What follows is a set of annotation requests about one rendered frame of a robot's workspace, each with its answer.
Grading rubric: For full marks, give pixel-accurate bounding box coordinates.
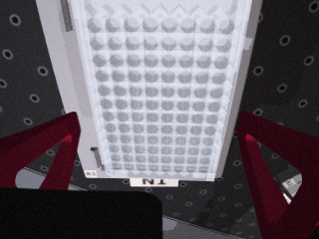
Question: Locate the white rectangular frame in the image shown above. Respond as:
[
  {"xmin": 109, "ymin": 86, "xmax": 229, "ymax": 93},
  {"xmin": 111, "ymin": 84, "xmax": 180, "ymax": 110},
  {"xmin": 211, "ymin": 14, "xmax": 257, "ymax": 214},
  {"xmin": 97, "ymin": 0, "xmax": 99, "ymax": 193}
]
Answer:
[{"xmin": 277, "ymin": 166, "xmax": 302, "ymax": 197}]

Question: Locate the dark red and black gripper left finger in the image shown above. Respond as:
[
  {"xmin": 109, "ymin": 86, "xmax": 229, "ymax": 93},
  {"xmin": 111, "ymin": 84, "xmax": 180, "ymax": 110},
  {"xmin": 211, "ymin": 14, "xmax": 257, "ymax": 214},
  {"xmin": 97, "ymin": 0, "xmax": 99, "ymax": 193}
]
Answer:
[{"xmin": 0, "ymin": 112, "xmax": 81, "ymax": 190}]

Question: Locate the white label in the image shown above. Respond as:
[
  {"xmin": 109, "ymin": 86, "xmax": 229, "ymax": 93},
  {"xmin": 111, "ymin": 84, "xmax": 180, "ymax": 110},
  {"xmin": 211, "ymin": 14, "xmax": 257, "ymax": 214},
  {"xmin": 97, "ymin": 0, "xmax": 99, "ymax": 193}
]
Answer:
[
  {"xmin": 283, "ymin": 192, "xmax": 291, "ymax": 203},
  {"xmin": 130, "ymin": 178, "xmax": 178, "ymax": 186}
]

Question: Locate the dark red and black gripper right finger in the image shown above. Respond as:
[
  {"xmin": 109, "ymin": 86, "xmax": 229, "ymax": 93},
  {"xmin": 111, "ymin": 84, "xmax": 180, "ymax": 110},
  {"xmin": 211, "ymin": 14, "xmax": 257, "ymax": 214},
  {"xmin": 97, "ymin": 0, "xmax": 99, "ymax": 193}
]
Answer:
[{"xmin": 236, "ymin": 111, "xmax": 319, "ymax": 239}]

